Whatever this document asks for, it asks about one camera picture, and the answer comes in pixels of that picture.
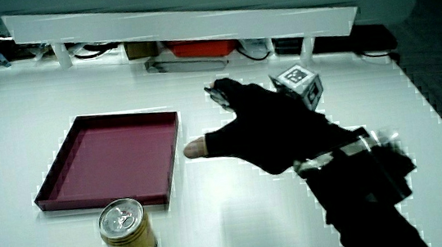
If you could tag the person's right hand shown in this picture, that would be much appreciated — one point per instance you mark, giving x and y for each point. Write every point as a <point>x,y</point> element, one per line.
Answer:
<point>271,130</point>

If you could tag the gold red bull can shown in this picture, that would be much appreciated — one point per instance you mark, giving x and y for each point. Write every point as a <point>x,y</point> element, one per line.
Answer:
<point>129,233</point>

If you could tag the person's right forearm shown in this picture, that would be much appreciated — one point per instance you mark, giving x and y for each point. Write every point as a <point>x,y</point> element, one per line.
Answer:
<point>365,203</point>

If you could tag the white desk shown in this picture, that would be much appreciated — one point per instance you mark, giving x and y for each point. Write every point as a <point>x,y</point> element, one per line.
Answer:
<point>255,218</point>

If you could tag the black box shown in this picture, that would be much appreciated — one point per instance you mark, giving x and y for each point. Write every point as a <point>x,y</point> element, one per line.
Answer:
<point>287,45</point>

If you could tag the grey flat device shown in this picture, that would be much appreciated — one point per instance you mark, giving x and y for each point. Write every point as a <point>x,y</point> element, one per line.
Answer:
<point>186,65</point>

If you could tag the red box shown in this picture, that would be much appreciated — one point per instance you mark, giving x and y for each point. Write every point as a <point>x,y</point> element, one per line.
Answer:
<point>201,48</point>

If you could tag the white shelf riser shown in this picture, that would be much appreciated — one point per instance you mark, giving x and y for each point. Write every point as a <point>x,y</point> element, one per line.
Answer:
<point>177,23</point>

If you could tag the brown box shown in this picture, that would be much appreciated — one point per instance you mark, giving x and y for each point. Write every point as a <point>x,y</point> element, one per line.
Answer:
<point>141,49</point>

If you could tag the dark red shallow tray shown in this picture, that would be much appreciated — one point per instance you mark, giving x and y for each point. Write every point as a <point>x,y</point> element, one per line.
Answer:
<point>117,157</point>

